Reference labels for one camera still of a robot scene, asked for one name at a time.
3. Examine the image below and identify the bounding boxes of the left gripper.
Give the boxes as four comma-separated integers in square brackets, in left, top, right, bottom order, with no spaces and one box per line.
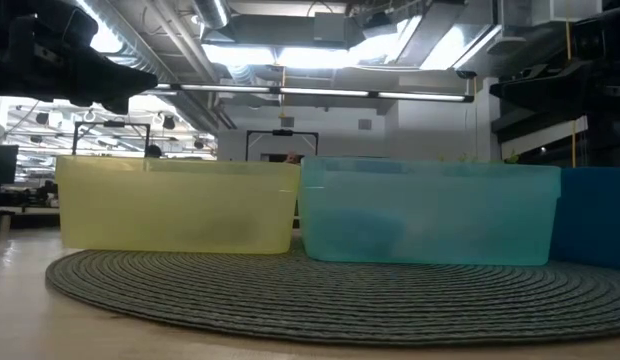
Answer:
[0,0,159,115]

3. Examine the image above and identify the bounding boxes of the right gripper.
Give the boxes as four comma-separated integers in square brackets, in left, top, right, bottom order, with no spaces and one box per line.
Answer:
[489,4,620,121]

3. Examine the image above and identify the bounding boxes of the dark blue plastic bin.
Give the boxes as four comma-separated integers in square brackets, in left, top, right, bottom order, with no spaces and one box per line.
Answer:
[548,166,620,271]

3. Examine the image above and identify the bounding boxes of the black monitor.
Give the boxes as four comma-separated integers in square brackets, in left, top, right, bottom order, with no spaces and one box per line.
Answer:
[0,144,20,185]

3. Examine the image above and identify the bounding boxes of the yellow plastic bin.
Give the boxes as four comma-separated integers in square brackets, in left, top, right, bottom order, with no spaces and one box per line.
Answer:
[54,154,302,255]

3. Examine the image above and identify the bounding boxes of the teal plastic bin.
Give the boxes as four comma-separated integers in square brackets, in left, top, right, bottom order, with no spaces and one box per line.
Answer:
[297,155,563,267]

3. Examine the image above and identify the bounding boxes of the LED light bar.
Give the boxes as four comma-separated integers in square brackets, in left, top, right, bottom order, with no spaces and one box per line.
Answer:
[139,82,476,104]

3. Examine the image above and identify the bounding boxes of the round grey woven mat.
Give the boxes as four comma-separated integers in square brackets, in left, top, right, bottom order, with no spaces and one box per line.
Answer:
[44,238,620,347]

